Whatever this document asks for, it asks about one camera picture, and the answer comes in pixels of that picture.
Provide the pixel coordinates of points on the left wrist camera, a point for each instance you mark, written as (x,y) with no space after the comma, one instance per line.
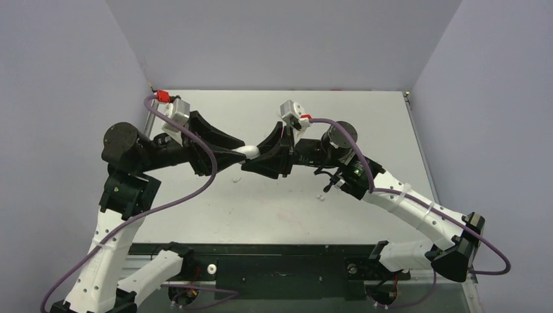
(179,112)

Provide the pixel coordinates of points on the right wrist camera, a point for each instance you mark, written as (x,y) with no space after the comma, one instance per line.
(295,118)

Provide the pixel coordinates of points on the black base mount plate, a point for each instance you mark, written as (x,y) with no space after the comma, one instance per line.
(288,272)

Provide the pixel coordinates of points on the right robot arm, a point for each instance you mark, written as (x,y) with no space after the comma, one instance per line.
(450,239)

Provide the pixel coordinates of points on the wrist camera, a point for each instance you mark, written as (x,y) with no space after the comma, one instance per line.
(179,112)
(295,118)

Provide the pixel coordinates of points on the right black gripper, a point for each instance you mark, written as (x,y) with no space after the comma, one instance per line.
(287,148)

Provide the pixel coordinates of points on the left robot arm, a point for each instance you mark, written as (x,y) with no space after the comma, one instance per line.
(127,199)

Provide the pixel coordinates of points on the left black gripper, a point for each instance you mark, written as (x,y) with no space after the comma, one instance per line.
(221,143)

